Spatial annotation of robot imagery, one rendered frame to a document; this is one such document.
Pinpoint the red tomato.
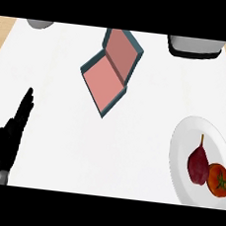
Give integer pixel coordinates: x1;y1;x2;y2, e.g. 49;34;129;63
205;162;226;199

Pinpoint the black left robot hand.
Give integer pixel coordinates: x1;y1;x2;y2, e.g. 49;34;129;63
0;83;37;181

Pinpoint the white plate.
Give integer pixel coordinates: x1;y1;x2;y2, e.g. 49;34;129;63
163;113;226;211

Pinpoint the grey and black appliance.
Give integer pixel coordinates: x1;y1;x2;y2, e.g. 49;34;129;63
164;35;224;63

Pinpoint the open pink and teal box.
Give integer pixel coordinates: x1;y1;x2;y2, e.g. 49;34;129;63
74;26;147;122

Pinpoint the dark red pear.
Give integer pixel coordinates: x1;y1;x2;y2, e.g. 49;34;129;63
185;132;214;188

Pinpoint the grey round pot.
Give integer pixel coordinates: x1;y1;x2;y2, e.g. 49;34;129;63
25;19;54;32

